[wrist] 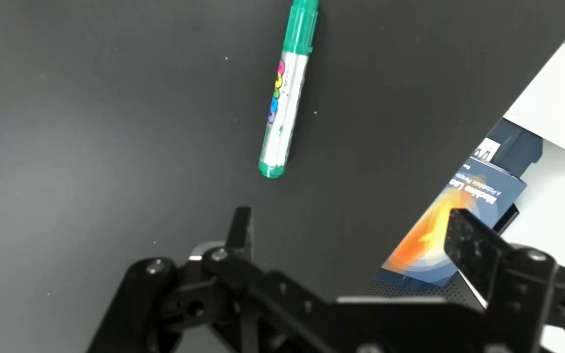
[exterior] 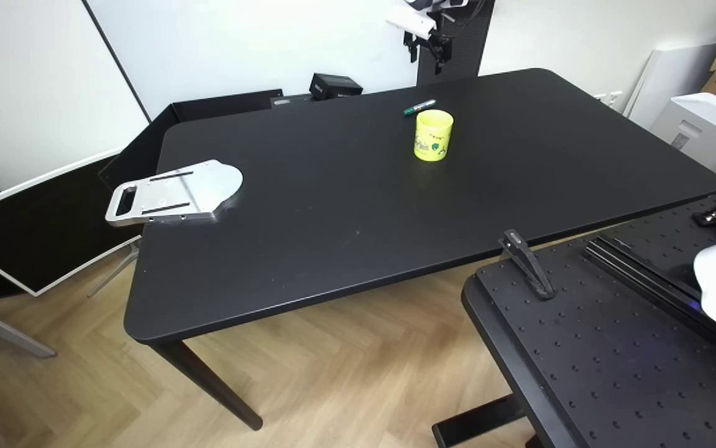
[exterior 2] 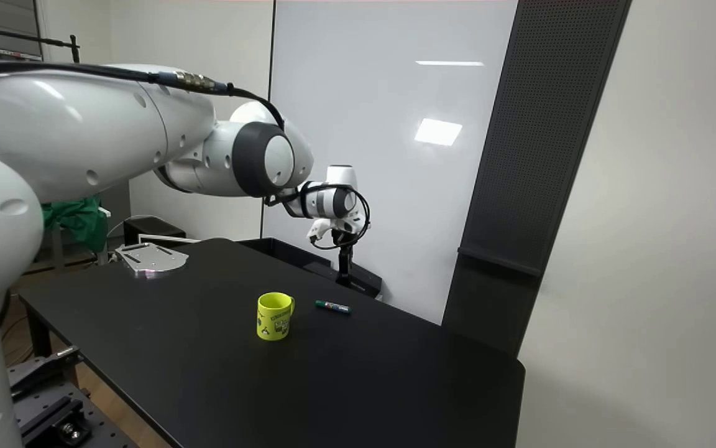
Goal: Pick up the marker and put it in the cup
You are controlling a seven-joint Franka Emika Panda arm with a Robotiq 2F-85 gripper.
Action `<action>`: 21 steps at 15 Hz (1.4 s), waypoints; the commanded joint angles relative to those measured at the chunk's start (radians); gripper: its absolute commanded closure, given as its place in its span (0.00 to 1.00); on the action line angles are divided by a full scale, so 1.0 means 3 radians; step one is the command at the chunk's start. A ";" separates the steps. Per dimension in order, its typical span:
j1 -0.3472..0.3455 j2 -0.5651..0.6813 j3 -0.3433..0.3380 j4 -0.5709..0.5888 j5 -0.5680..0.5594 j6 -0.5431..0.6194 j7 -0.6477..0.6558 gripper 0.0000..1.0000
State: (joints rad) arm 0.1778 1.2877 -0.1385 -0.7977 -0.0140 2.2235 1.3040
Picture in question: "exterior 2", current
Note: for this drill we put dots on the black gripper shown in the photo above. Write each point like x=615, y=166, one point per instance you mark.
x=347, y=240

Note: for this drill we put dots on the yellow cup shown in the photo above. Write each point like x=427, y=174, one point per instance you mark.
x=274, y=317

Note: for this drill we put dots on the small black box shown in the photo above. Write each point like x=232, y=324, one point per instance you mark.
x=366, y=281

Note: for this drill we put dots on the white glossy whiteboard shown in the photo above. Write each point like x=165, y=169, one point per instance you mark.
x=391, y=164

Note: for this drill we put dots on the white plastic tray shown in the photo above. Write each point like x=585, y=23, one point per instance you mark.
x=151, y=260

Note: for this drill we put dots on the black perforated pillar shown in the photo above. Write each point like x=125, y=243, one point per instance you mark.
x=532, y=164

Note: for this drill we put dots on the green bag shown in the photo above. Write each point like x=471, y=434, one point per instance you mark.
x=76, y=222

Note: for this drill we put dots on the black desk leg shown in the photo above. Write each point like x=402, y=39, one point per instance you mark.
x=38, y=332

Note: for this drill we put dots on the black aluminium rails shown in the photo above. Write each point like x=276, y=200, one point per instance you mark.
x=42, y=368

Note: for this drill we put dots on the black breadboard table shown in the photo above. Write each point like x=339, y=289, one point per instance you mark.
x=59, y=413

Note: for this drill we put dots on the black stand pole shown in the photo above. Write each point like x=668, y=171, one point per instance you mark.
x=72, y=49

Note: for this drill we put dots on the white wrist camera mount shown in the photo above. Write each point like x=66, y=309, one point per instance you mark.
x=318, y=231

